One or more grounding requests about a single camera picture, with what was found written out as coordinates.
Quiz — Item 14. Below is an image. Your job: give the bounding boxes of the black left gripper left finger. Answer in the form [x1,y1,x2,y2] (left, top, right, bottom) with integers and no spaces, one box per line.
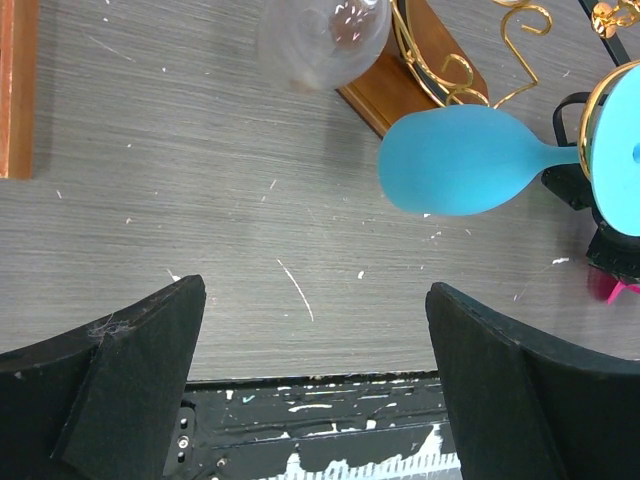
[1,275,206,479]

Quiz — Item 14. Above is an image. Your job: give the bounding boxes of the wooden compartment tray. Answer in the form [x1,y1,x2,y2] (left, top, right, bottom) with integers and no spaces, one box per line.
[1,0,39,180]

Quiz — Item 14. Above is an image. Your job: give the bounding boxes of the blue wine glass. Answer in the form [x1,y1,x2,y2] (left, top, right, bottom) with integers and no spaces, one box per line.
[378,61,639,236]

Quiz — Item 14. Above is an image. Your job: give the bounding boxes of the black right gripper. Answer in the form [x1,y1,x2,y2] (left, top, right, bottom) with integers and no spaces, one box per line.
[586,221,639,280]

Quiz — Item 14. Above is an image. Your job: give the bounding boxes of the pink wine glass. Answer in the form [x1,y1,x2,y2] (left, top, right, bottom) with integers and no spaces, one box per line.
[587,267,639,305]

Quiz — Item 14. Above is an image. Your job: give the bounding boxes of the gold wire wine glass rack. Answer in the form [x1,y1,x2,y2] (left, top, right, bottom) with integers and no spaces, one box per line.
[342,1,639,209]

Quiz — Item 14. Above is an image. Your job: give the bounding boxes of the clear wine glass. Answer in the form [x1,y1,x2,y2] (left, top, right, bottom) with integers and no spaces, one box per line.
[256,0,392,92]

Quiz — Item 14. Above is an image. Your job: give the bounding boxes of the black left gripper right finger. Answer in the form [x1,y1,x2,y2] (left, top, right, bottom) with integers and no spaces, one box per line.
[425,282,639,479]

